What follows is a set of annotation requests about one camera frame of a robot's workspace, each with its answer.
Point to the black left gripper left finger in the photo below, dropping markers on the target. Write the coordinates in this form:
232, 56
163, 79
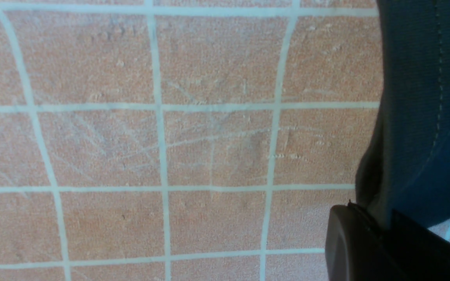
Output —
353, 250

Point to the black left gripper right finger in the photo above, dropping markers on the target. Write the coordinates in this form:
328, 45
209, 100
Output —
417, 253

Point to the dark gray long-sleeve top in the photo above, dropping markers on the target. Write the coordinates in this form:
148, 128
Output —
406, 167

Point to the pink checkered tablecloth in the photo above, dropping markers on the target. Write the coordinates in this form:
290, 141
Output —
181, 140

